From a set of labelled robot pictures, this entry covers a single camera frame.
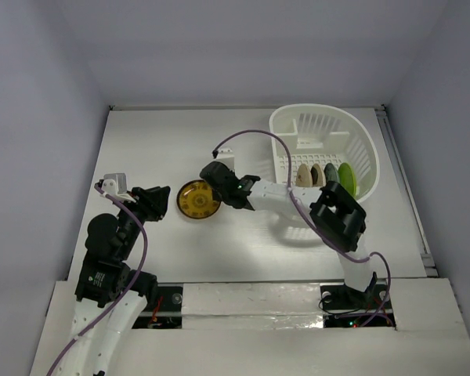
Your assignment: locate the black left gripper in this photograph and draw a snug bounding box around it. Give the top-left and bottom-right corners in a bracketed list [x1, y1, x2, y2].
[116, 184, 170, 258]

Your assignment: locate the yellow patterned plate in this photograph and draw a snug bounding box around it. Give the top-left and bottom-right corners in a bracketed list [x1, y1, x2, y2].
[175, 179, 221, 220]

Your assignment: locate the beige floral plate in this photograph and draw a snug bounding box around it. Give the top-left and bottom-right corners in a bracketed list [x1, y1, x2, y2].
[295, 164, 313, 188]

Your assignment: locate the cream plate with dark mark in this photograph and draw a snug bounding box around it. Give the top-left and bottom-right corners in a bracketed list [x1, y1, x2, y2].
[310, 164, 327, 187]

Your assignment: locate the blue patterned plate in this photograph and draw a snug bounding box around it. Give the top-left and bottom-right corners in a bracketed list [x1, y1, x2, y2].
[324, 163, 341, 183]

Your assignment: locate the green plate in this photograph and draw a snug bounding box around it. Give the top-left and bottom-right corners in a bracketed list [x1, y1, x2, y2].
[338, 162, 357, 198]

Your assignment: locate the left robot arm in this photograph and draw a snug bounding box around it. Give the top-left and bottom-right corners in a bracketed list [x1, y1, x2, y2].
[57, 179, 171, 375]

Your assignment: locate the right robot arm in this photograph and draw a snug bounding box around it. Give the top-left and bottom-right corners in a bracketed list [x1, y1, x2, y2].
[176, 161, 378, 307]

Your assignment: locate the white plastic dish rack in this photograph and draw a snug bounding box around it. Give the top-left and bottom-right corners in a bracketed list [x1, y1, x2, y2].
[269, 103, 380, 204]

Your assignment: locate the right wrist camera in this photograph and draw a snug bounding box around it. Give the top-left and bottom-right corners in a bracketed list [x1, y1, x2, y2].
[215, 147, 235, 171]

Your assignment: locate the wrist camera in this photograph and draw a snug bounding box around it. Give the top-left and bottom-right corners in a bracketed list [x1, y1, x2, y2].
[215, 147, 235, 171]
[97, 172, 128, 197]

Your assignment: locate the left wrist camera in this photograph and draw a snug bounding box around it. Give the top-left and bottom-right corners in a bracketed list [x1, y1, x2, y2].
[97, 172, 128, 197]

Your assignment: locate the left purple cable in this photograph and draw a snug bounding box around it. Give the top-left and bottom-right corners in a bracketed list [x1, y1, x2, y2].
[46, 183, 148, 376]

